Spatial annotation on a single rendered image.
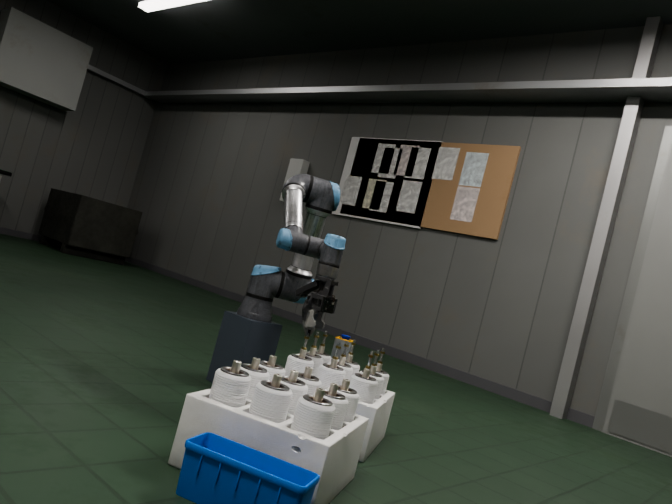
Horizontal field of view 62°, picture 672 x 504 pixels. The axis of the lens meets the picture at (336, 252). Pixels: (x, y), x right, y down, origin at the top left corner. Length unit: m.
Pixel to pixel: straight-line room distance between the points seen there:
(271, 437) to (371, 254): 4.08
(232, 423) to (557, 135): 3.93
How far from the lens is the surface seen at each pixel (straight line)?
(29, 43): 7.99
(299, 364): 1.98
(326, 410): 1.40
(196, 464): 1.36
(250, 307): 2.36
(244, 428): 1.43
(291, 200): 2.21
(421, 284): 5.03
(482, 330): 4.72
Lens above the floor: 0.56
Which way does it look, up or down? 2 degrees up
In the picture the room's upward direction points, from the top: 15 degrees clockwise
